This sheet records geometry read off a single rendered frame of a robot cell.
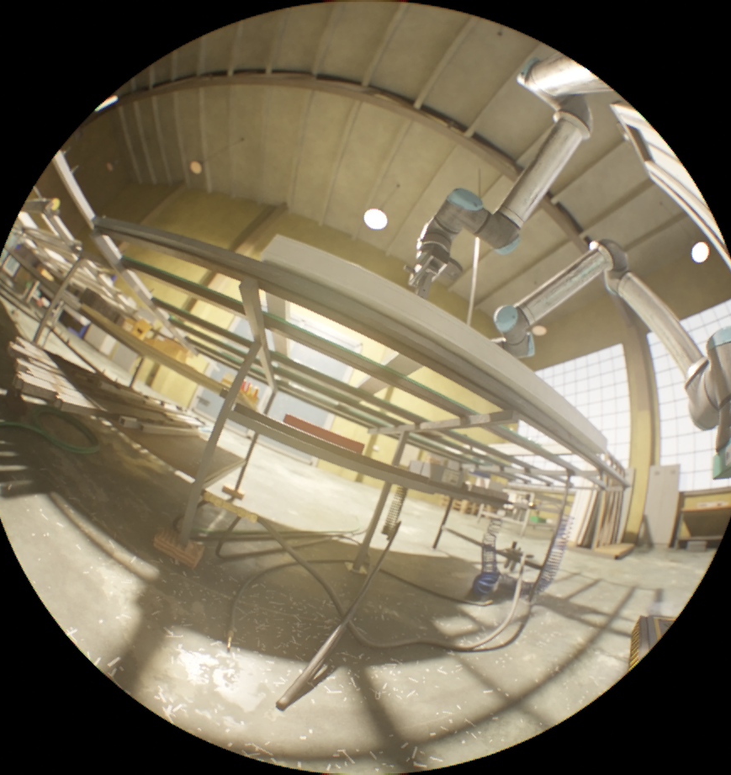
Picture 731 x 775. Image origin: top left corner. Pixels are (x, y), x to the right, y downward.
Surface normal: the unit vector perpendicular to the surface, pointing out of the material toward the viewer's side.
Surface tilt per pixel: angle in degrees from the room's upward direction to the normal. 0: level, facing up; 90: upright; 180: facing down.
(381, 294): 90
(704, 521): 90
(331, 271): 90
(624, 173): 180
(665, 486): 90
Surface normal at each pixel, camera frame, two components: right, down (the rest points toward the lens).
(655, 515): -0.89, -0.40
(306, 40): -0.33, 0.90
